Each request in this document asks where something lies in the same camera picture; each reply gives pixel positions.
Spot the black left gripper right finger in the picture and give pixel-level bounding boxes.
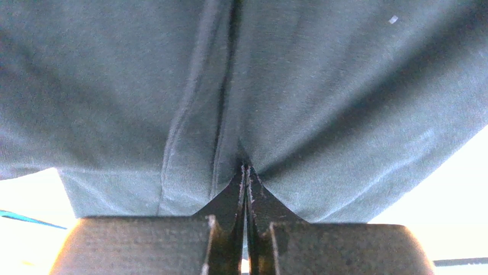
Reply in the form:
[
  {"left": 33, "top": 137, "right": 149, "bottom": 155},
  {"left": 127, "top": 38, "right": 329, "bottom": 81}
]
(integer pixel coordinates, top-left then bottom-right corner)
[{"left": 246, "top": 166, "right": 434, "bottom": 274}]

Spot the teal folded shirt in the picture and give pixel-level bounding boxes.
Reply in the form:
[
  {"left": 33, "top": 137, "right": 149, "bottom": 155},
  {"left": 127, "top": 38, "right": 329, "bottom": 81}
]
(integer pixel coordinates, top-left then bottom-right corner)
[{"left": 1, "top": 210, "right": 67, "bottom": 230}]

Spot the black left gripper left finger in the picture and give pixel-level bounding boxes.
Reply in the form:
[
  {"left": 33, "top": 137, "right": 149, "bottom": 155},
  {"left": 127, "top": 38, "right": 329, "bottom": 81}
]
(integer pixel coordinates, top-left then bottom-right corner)
[{"left": 50, "top": 165, "right": 246, "bottom": 274}]

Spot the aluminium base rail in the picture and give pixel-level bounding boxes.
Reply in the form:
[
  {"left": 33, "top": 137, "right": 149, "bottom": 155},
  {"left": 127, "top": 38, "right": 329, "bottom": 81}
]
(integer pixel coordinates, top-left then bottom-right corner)
[{"left": 434, "top": 257, "right": 488, "bottom": 267}]

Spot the black t shirt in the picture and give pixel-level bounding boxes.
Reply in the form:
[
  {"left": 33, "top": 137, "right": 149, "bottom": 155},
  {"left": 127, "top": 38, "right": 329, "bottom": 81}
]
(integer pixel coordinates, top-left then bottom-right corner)
[{"left": 1, "top": 1, "right": 487, "bottom": 222}]

